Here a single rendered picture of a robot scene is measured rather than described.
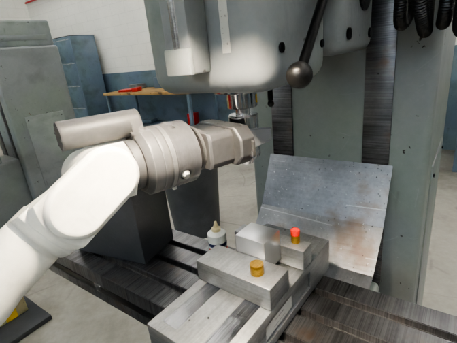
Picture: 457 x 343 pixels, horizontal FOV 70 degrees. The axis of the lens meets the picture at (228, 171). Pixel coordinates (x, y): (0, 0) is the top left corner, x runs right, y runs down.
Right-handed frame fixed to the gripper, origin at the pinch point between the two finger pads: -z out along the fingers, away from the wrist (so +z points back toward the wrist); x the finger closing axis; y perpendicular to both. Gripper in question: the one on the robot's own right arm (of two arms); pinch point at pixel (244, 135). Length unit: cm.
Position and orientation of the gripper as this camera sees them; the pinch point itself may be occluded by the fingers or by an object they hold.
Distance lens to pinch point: 52.8
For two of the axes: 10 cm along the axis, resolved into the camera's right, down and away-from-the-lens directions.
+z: -7.9, 2.7, -5.5
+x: -6.0, -2.2, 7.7
